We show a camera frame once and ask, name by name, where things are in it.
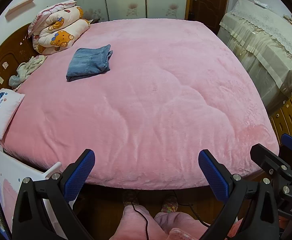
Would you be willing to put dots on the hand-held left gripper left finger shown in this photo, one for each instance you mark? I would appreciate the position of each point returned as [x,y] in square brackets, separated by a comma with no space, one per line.
[79,175]

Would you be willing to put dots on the blue denim jeans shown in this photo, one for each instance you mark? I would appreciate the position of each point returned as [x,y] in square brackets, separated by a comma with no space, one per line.
[88,62]

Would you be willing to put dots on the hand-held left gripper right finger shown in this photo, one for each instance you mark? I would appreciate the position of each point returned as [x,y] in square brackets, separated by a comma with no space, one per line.
[212,180]

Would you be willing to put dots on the cream lace covered furniture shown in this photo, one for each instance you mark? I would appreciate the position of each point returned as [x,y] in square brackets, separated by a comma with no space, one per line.
[261,50]

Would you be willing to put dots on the crumpled grey clothes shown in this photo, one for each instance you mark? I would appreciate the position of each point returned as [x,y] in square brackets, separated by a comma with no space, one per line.
[25,70]

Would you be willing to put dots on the brown wooden door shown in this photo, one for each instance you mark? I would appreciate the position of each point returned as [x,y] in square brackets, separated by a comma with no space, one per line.
[211,5]

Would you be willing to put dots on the person's floral slipper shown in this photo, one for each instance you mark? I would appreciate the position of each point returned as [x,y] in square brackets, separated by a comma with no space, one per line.
[130,198]
[169,203]

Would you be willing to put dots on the white bedside furniture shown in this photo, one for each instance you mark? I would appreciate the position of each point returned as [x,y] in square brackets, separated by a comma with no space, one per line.
[8,175]

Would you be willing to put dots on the white crumpled paper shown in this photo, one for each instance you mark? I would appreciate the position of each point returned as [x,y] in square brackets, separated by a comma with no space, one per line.
[261,3]

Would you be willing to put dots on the pink wall shelf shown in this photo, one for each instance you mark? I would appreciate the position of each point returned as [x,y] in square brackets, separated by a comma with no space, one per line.
[20,6]

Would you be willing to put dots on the brown wooden headboard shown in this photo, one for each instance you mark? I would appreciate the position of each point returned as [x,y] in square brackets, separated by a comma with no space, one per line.
[3,60]

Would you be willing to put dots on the yellow wooden drawer cabinet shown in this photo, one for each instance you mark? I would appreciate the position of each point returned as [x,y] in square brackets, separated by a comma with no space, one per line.
[291,115]

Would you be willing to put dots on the person's pink fleece pants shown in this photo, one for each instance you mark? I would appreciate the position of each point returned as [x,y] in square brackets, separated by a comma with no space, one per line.
[135,225]

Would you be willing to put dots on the small white printed pillow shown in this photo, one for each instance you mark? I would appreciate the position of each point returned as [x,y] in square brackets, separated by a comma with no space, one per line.
[0,110]

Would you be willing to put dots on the pink plush bed blanket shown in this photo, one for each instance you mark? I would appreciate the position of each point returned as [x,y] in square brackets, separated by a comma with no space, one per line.
[148,105]

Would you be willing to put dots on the rolled bear print quilt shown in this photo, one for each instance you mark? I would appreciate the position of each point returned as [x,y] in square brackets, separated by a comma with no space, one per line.
[58,37]

